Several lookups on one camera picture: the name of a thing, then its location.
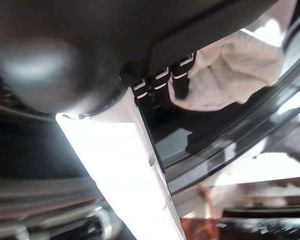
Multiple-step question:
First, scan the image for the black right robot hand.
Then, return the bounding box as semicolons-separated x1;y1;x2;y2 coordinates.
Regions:
0;0;281;240

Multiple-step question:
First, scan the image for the grey front-load washing machine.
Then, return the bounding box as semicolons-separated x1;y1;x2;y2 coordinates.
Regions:
0;0;300;240

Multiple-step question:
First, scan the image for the brown glossy stool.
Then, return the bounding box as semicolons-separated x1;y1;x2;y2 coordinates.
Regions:
181;207;300;240

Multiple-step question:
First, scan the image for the white garment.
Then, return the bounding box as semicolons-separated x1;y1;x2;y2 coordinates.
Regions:
169;18;298;112

